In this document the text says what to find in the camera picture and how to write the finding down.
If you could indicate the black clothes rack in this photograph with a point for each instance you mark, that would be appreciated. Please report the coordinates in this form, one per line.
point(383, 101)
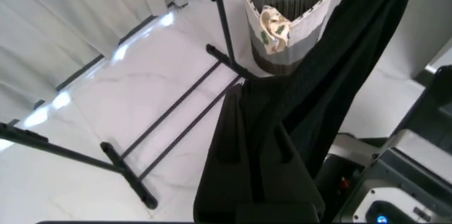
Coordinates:
point(131, 177)

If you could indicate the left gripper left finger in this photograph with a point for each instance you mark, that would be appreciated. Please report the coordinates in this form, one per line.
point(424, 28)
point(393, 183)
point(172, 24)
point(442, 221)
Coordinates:
point(215, 188)

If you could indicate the cream printed shorts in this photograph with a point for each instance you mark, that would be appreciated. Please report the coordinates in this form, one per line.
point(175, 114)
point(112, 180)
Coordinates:
point(273, 29)

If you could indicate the black t-shirt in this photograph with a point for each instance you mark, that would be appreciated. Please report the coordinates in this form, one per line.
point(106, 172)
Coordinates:
point(335, 58)

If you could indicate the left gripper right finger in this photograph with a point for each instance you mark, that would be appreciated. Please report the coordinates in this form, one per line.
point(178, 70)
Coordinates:
point(282, 185)

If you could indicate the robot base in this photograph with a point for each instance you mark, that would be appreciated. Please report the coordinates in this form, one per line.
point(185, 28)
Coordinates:
point(406, 167)

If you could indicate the white laundry basket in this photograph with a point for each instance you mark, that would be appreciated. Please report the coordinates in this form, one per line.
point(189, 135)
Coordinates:
point(303, 36)

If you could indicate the white curtain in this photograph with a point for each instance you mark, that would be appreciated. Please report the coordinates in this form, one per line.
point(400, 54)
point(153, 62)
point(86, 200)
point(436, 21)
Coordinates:
point(70, 12)

